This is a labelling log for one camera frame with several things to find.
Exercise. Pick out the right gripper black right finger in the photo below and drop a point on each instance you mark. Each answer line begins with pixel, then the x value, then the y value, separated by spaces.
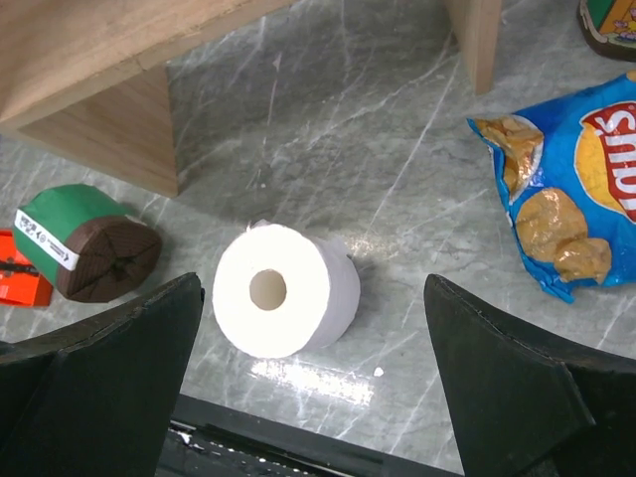
pixel 524 401

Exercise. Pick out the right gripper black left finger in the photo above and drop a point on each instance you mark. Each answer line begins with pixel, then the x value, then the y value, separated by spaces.
pixel 95 398

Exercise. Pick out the green roll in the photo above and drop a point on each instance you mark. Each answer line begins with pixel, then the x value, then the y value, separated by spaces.
pixel 608 27
pixel 90 247

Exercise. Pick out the white paper towel roll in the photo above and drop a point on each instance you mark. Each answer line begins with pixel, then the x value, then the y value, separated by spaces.
pixel 277 292

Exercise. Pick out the wooden two-tier shelf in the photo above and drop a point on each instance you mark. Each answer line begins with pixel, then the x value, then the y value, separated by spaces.
pixel 87 80

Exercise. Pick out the orange flat package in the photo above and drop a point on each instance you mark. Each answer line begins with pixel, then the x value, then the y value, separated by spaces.
pixel 21 283

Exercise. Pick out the blue Lay's chips bag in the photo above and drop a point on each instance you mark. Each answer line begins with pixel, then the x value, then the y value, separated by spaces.
pixel 565 174

